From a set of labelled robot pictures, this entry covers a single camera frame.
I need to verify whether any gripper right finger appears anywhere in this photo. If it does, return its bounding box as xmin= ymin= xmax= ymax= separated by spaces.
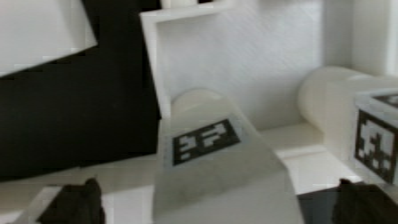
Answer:
xmin=332 ymin=179 xmax=398 ymax=224

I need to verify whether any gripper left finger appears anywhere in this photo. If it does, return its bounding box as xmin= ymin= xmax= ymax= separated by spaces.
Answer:
xmin=10 ymin=177 xmax=106 ymax=224

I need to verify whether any white chair leg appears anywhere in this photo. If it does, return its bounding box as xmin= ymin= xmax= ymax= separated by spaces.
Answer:
xmin=298 ymin=67 xmax=398 ymax=185
xmin=152 ymin=89 xmax=303 ymax=224

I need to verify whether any white chair seat block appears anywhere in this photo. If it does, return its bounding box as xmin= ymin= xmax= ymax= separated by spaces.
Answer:
xmin=140 ymin=0 xmax=398 ymax=154

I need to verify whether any white long side rail back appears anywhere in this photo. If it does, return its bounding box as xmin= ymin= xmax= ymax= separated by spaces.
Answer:
xmin=0 ymin=0 xmax=97 ymax=77

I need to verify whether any white front fence rail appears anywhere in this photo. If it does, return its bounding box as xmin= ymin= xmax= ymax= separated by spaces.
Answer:
xmin=0 ymin=147 xmax=360 ymax=224

